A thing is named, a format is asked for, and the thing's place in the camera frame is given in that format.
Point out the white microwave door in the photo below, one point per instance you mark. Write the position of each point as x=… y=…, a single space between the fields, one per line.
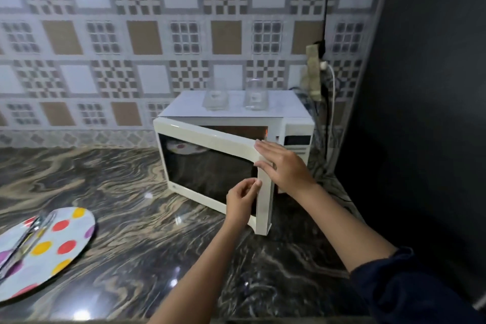
x=209 y=175

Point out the white microwave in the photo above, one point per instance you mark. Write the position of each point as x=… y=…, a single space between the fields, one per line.
x=237 y=107

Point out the dark blue sleeve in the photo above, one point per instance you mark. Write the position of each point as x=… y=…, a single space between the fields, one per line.
x=410 y=289

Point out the person's right forearm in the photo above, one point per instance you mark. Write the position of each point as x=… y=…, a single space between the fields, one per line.
x=341 y=229

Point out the metal tongs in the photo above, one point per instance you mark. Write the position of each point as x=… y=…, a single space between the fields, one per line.
x=26 y=238

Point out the person's right hand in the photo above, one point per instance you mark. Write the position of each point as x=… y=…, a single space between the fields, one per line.
x=288 y=172

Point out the beige socket adapter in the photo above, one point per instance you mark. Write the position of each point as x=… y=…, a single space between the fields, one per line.
x=313 y=69

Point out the person's left forearm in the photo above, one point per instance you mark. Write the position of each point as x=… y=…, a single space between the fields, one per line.
x=197 y=278

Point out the stainless steel double-door fridge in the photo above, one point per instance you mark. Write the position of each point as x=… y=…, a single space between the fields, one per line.
x=417 y=107

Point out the person's left hand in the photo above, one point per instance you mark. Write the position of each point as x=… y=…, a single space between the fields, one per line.
x=241 y=206

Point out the colourful dotted plate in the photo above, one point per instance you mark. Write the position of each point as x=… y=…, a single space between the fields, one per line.
x=64 y=248

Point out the clear plastic container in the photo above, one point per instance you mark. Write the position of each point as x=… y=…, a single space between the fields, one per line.
x=256 y=98
x=215 y=98

